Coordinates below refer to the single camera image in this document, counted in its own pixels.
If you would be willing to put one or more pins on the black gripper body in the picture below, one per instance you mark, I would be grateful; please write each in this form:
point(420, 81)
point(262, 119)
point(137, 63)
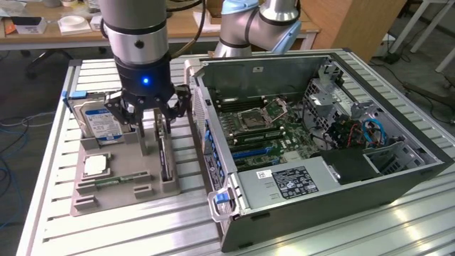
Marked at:
point(145, 77)

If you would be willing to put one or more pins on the black graphics card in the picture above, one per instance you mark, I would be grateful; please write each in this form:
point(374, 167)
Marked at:
point(166, 157)

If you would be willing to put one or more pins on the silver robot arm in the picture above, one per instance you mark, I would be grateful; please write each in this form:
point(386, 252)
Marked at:
point(137, 26)

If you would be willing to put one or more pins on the hard disk with blue rails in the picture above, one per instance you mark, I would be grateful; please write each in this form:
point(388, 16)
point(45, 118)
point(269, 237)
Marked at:
point(98, 122)

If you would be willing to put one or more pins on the black RAM slot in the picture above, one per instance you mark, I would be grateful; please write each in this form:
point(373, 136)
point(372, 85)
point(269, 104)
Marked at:
point(238, 102)

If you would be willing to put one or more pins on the grey parts rack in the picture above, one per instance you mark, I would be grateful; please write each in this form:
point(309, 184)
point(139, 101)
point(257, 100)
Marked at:
point(125, 162)

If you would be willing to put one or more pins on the blue card retainer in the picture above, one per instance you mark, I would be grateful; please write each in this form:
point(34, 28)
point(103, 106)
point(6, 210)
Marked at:
point(213, 149)

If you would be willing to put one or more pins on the silver CPU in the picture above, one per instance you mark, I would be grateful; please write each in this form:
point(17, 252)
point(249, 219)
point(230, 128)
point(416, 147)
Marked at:
point(95, 165)

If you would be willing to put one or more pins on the CPU socket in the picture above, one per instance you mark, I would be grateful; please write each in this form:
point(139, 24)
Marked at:
point(254, 120)

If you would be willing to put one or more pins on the small white labelled box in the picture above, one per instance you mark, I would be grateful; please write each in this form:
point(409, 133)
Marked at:
point(97, 23)

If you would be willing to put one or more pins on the installed black RAM stick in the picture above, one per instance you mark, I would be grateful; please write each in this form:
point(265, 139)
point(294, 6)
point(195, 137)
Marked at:
point(259, 137)

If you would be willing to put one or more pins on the green RAM stick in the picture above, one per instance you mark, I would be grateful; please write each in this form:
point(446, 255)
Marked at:
point(118, 180)

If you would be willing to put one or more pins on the metal socket cover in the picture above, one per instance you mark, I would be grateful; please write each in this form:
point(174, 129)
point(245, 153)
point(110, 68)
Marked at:
point(275, 108)

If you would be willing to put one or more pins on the white paper stack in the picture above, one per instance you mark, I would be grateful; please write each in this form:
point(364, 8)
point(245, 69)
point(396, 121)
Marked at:
point(210, 22)

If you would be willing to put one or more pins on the white square dish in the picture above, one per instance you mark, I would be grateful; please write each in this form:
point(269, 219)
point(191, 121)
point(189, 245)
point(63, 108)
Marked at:
point(74, 25)

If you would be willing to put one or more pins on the blue expansion slot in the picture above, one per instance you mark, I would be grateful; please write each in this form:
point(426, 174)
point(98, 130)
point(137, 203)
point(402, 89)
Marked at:
point(250, 152)

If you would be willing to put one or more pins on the black chair base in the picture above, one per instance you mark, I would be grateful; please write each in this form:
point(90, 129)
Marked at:
point(43, 60)

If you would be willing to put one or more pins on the wooden desk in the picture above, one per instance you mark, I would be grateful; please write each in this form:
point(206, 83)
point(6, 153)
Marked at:
point(54, 37)

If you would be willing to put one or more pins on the black expansion slot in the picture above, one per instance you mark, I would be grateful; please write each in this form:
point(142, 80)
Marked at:
point(258, 163)

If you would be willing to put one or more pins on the cardboard box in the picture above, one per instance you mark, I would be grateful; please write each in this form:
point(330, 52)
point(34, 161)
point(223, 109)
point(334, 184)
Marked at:
point(214, 8)

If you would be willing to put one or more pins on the green motherboard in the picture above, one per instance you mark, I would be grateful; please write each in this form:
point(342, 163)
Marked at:
point(285, 141)

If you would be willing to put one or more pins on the white box with black lid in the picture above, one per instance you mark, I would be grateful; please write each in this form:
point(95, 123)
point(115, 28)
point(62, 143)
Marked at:
point(30, 25)

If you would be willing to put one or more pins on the blue case latch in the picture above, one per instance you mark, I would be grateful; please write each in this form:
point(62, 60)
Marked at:
point(221, 198)

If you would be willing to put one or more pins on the metal drive cage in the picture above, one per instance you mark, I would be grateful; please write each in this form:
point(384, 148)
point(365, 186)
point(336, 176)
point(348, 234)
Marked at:
point(325, 106)

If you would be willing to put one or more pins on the grey power supply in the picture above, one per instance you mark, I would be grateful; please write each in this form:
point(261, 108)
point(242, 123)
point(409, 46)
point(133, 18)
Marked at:
point(285, 186)

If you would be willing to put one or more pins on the black open PC case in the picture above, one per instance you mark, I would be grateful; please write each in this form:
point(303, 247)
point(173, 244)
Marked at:
point(320, 213)

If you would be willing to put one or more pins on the wooden cabinet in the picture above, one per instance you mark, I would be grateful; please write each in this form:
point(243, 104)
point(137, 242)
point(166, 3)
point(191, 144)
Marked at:
point(360, 26)

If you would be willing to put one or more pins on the black power adapter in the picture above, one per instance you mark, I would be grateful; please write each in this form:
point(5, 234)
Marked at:
point(392, 58)

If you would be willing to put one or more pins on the metal disk bay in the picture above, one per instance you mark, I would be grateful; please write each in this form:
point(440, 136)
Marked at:
point(394, 157)

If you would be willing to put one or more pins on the white table frame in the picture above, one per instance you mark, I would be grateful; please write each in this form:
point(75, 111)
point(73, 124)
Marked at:
point(420, 24)

